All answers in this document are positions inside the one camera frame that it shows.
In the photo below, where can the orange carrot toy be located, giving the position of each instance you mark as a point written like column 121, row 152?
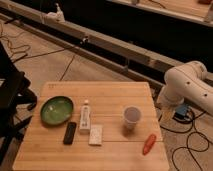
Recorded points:
column 149, row 144

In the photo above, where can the green ceramic bowl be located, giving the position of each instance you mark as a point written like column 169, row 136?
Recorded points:
column 56, row 110

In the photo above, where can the black chair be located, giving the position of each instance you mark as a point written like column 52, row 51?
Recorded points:
column 13, row 91

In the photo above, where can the wooden table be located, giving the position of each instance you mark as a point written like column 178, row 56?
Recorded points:
column 125, row 133

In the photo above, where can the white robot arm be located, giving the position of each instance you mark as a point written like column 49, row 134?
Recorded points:
column 186, row 81

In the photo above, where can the white tube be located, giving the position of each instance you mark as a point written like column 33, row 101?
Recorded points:
column 84, row 126

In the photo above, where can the black remote control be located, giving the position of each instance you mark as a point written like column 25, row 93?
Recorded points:
column 69, row 133

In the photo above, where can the clear plastic cup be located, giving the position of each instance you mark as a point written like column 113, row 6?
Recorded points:
column 132, row 116

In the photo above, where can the blue power box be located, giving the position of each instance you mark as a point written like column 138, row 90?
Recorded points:
column 181, row 111

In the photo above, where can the white object on rail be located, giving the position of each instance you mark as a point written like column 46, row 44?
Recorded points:
column 57, row 16

